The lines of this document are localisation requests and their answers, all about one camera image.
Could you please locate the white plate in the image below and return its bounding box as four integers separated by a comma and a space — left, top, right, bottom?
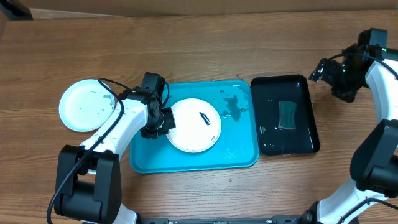
167, 98, 222, 153

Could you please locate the dark green sponge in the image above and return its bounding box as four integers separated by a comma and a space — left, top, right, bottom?
278, 101, 297, 130

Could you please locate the light blue plate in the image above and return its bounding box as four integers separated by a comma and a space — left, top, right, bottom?
58, 79, 116, 132

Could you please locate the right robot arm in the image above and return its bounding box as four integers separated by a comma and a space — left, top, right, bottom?
294, 28, 397, 223

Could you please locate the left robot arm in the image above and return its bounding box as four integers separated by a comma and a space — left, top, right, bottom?
46, 72, 175, 224

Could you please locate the black plastic tray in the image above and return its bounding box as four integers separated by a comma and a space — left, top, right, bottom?
251, 75, 320, 156

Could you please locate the teal plastic tray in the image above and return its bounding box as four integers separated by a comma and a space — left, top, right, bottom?
130, 80, 259, 174

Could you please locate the dark object in corner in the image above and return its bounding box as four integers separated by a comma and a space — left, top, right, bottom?
1, 0, 33, 21

